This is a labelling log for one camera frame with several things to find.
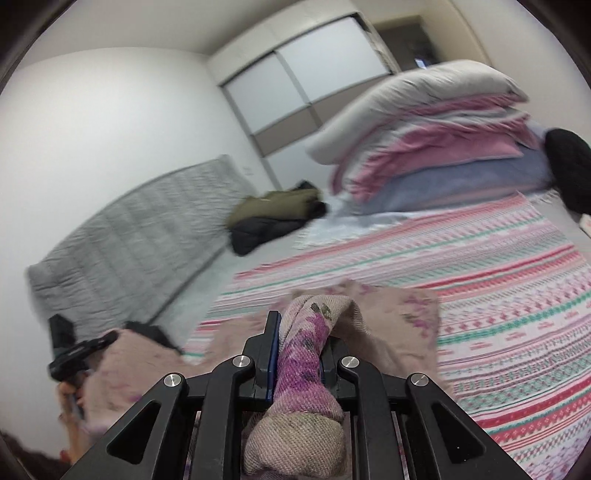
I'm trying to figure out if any olive green jacket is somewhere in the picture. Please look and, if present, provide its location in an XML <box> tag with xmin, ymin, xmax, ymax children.
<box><xmin>226</xmin><ymin>182</ymin><xmax>324</xmax><ymax>229</ymax></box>

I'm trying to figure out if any grey bed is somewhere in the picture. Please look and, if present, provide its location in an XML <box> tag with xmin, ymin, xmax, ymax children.
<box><xmin>152</xmin><ymin>198</ymin><xmax>370</xmax><ymax>330</ymax></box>

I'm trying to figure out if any striped patterned blanket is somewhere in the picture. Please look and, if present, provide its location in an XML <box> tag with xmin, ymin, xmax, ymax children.
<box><xmin>182</xmin><ymin>191</ymin><xmax>591</xmax><ymax>480</ymax></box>

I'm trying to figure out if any pale checked fringed cloth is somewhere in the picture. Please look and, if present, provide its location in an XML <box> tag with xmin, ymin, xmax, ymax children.
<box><xmin>295</xmin><ymin>203</ymin><xmax>402</xmax><ymax>252</ymax></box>

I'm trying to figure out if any lilac blue folded blanket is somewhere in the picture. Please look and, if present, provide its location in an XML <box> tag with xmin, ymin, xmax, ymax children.
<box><xmin>355</xmin><ymin>127</ymin><xmax>557</xmax><ymax>217</ymax></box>

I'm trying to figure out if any person's left hand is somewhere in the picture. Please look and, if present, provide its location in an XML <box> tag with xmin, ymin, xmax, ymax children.
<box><xmin>56</xmin><ymin>381</ymin><xmax>95</xmax><ymax>462</ymax></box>

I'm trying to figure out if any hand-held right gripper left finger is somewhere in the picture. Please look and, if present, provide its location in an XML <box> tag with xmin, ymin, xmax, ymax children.
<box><xmin>60</xmin><ymin>311</ymin><xmax>282</xmax><ymax>480</ymax></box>

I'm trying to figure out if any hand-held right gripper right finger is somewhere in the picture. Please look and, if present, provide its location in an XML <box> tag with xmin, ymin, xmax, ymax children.
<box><xmin>321</xmin><ymin>337</ymin><xmax>533</xmax><ymax>480</ymax></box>

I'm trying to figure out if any black puffer jacket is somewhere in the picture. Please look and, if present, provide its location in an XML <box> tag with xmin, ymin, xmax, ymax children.
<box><xmin>230</xmin><ymin>200</ymin><xmax>329</xmax><ymax>257</ymax></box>

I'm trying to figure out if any black fuzzy cloth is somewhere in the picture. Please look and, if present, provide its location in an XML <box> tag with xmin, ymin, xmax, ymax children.
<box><xmin>542</xmin><ymin>128</ymin><xmax>591</xmax><ymax>215</ymax></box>

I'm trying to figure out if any grey quilted headboard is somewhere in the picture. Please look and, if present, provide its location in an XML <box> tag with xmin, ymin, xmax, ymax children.
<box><xmin>25</xmin><ymin>154</ymin><xmax>254</xmax><ymax>344</ymax></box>

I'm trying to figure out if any stack of folded quilts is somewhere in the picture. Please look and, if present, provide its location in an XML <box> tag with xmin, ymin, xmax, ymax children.
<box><xmin>329</xmin><ymin>95</ymin><xmax>532</xmax><ymax>204</ymax></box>

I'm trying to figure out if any white sliding door wardrobe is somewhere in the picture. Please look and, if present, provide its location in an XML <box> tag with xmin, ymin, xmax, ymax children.
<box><xmin>205</xmin><ymin>11</ymin><xmax>402</xmax><ymax>183</ymax></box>

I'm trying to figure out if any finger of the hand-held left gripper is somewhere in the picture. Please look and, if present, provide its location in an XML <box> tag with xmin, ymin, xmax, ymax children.
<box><xmin>88</xmin><ymin>331</ymin><xmax>119</xmax><ymax>354</ymax></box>

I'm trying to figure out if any pink floral padded jacket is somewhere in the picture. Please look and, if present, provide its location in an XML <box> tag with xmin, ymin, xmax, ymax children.
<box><xmin>78</xmin><ymin>277</ymin><xmax>441</xmax><ymax>478</ymax></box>

